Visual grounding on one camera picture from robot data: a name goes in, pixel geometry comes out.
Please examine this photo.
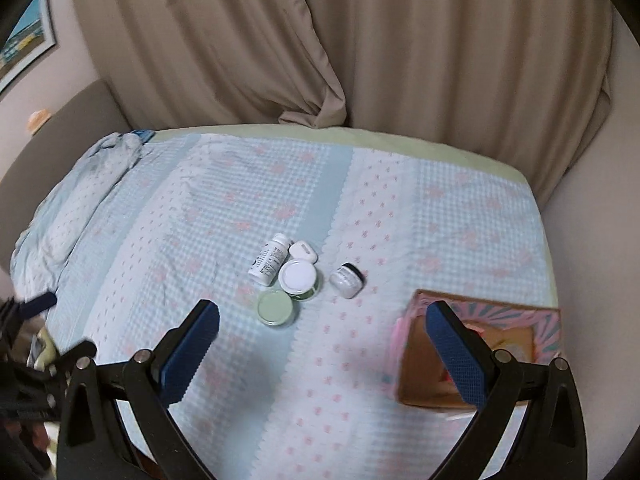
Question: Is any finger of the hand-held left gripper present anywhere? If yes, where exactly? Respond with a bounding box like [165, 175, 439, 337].
[0, 291, 58, 331]
[0, 340, 98, 423]

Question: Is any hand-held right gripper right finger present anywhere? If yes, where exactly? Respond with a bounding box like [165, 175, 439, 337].
[424, 301, 587, 480]

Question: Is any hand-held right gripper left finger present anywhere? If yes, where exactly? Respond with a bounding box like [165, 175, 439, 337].
[56, 299, 221, 480]

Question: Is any pink patterned cardboard box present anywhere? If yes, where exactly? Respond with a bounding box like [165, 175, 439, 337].
[391, 289, 563, 413]

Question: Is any pale green round jar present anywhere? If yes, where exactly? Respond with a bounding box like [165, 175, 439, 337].
[256, 288, 296, 328]

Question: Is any crumpled light blue quilt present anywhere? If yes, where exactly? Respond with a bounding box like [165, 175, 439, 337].
[10, 132, 145, 291]

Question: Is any white pill bottle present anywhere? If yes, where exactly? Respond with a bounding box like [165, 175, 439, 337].
[247, 233, 291, 287]

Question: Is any white-lidded green glass jar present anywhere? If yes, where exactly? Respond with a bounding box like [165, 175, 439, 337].
[278, 259, 321, 302]

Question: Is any small black-lidded white jar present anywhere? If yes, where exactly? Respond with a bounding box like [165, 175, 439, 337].
[328, 262, 364, 300]

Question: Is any small white oval case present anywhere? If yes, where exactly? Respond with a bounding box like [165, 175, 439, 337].
[289, 241, 318, 264]

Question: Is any brown padded headboard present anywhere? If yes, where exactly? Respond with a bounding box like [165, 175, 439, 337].
[0, 78, 132, 273]

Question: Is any blue pink checked blanket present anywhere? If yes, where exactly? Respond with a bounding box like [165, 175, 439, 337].
[47, 132, 557, 480]

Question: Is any light green mattress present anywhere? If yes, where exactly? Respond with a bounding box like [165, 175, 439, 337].
[152, 124, 560, 311]

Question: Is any beige curtain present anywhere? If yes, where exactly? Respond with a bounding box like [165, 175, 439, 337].
[69, 0, 349, 129]
[299, 0, 615, 208]

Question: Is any small orange wall fixture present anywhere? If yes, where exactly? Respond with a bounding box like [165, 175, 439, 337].
[27, 108, 51, 135]

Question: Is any framed wall picture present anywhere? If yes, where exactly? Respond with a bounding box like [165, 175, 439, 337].
[0, 0, 57, 95]

